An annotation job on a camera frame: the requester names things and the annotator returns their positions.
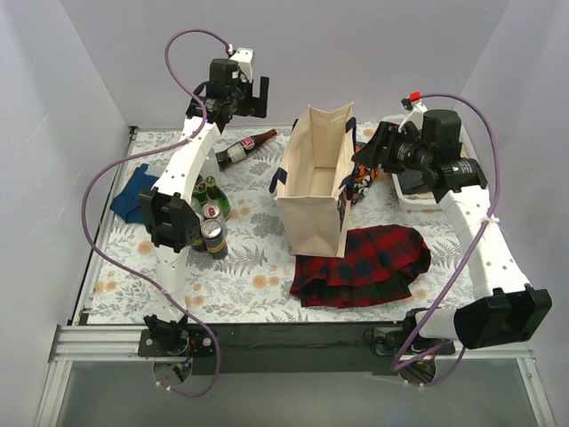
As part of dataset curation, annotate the beige canvas tote bag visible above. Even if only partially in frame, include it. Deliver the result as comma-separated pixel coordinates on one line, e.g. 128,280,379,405
269,103,357,258

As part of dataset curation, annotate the green Perrier bottle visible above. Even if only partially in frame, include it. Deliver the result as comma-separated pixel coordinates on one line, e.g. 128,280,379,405
205,176,231,220
191,174,208,213

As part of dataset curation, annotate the silver top can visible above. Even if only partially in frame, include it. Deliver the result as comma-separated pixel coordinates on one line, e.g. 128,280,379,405
201,219,228,260
191,238,207,252

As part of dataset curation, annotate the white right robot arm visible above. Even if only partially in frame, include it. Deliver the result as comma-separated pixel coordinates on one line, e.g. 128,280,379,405
353,109,552,354

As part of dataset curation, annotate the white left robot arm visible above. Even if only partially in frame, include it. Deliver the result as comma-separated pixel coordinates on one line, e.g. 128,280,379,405
140,48,269,356

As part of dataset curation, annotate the orange black patterned garment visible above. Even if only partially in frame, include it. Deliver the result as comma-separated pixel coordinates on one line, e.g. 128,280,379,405
351,161,380,205

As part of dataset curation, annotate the dark grey dotted cloth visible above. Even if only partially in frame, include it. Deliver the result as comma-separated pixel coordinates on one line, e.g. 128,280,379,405
397,170,431,196

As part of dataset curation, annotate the white plastic basket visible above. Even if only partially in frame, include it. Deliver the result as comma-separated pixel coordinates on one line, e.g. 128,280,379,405
382,114,477,211

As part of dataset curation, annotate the red plaid skirt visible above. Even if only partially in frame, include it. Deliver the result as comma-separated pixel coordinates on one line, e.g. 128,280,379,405
290,225,431,309

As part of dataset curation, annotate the blue folded garment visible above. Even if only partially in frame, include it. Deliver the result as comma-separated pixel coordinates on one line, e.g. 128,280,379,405
110,164,164,224

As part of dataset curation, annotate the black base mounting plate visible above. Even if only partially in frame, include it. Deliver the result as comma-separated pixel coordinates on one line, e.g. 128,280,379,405
137,320,439,377

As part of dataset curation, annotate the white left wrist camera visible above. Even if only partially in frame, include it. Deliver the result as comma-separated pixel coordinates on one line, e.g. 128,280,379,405
227,44,254,84

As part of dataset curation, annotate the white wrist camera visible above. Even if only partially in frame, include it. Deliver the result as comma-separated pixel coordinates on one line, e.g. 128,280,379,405
398,93,428,134
227,44,254,84

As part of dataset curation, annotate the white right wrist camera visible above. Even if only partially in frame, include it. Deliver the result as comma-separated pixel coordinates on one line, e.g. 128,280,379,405
398,93,428,134

